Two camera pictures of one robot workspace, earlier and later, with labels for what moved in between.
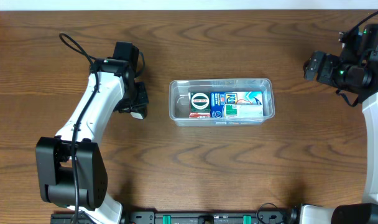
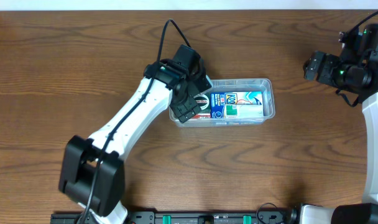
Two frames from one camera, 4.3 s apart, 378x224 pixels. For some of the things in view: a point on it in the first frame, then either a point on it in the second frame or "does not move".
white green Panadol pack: (245, 111) does not move
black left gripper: (143, 105) → (187, 112)
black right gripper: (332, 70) does not move
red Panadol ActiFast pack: (198, 115) does not move
